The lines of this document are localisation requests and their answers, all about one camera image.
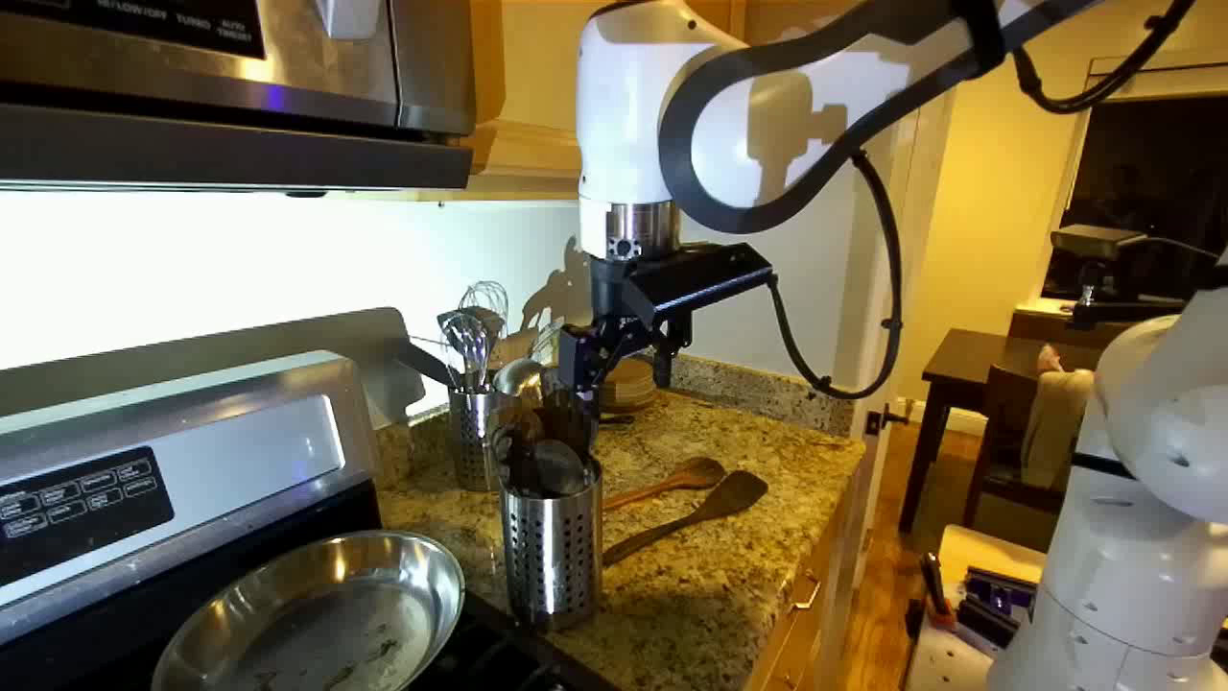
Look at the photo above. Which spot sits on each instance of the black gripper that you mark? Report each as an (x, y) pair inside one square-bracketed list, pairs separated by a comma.
[(612, 306)]

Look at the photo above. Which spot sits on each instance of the dark wooden spatula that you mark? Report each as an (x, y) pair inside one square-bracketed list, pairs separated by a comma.
[(693, 517)]

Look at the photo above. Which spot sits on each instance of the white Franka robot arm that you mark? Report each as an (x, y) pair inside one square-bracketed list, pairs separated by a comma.
[(626, 115)]

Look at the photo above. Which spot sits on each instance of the small steel cutlery holder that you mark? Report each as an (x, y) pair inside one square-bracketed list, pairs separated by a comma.
[(476, 434)]

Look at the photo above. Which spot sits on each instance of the tall perforated steel cutlery holder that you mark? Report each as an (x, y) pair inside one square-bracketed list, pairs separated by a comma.
[(552, 559)]

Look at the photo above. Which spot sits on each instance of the stacked wooden bowls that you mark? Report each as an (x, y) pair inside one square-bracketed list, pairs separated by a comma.
[(633, 388)]

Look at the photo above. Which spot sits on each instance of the dark wooden utensil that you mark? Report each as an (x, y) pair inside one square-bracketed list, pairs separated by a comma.
[(571, 429)]

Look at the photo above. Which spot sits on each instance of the steel ladle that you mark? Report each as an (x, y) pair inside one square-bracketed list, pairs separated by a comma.
[(520, 376)]

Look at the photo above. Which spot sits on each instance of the perforated wooden spoon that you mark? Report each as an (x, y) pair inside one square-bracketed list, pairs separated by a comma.
[(684, 477)]

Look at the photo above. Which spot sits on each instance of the black slotted turner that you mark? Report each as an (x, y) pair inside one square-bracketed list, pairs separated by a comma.
[(517, 446)]

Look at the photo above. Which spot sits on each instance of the wooden base cabinet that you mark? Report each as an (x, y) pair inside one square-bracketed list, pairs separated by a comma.
[(821, 587)]

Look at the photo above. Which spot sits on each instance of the dark wooden side table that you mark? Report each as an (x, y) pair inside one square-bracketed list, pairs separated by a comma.
[(955, 370)]

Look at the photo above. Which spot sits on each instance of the steel frying pan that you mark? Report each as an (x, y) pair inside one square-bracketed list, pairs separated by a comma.
[(320, 619)]

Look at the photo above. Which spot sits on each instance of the white robot cart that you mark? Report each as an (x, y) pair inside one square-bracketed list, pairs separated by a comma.
[(980, 615)]

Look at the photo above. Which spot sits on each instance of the stainless steel gas range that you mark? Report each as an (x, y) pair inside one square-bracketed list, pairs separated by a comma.
[(157, 473)]

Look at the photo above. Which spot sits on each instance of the stainless steel microwave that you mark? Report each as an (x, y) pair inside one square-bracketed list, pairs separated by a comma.
[(195, 91)]

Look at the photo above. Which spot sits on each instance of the black screen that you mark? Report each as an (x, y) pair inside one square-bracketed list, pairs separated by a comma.
[(1147, 166)]

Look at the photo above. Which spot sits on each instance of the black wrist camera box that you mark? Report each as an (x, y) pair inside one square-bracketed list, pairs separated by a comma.
[(714, 271)]

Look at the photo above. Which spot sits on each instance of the light wooden wall cabinet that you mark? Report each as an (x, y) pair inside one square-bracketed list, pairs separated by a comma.
[(533, 102)]

